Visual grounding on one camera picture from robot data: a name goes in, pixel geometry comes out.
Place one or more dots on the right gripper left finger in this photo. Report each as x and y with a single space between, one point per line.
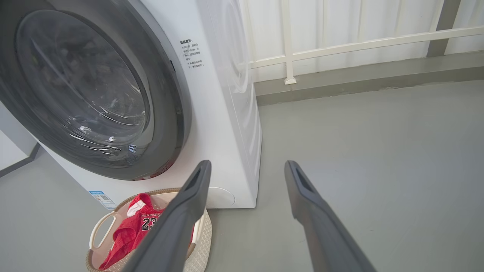
177 219

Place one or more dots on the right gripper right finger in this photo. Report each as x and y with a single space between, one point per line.
325 234

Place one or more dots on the red basketball jersey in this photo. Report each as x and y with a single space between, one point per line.
130 234

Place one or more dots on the cream plastic laundry basket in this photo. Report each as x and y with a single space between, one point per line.
102 226

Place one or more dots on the white front-load washing machine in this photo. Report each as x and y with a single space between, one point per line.
223 132

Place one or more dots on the white metal railing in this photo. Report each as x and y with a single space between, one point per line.
289 56

